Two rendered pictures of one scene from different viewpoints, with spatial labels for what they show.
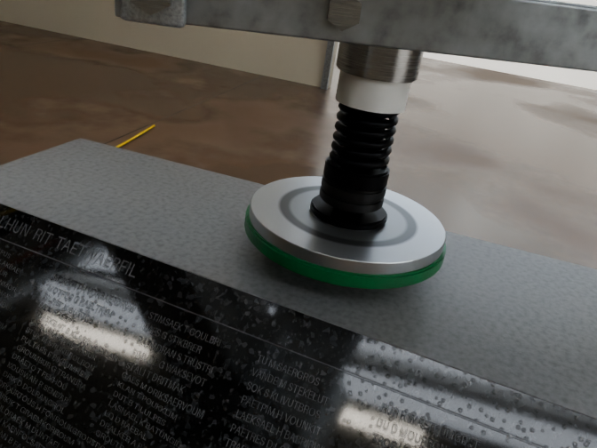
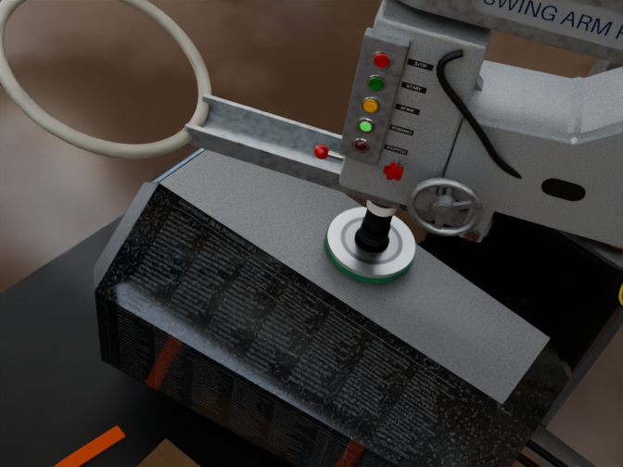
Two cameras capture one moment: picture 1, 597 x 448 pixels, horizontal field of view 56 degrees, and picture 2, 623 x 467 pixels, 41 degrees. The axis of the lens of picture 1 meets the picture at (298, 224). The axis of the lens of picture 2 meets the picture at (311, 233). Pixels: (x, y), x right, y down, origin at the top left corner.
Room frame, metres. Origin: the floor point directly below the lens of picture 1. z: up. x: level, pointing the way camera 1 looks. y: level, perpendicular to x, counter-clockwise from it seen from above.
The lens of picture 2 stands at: (1.89, 0.11, 2.31)
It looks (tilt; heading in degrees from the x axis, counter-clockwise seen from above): 48 degrees down; 193
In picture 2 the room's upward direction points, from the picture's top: 12 degrees clockwise
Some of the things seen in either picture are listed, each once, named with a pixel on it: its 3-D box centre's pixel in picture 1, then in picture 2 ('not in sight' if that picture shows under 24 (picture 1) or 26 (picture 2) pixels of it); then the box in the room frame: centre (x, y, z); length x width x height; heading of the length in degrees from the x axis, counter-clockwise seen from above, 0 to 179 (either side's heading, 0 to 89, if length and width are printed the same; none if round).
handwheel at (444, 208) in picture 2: not in sight; (447, 195); (0.67, 0.08, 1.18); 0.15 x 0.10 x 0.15; 97
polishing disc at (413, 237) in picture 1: (346, 218); (371, 241); (0.56, -0.05, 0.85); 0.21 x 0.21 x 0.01
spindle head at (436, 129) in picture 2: not in sight; (452, 107); (0.55, 0.03, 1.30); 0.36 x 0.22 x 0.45; 97
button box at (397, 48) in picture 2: not in sight; (372, 100); (0.68, -0.11, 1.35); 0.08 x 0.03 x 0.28; 97
